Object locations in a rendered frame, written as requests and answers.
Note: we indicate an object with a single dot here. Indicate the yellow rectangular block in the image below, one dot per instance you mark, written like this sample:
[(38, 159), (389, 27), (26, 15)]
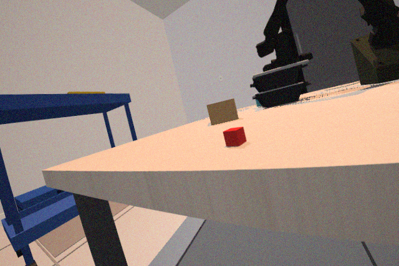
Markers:
[(222, 112)]

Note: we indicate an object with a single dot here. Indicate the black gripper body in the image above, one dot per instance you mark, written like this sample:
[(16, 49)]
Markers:
[(285, 57)]

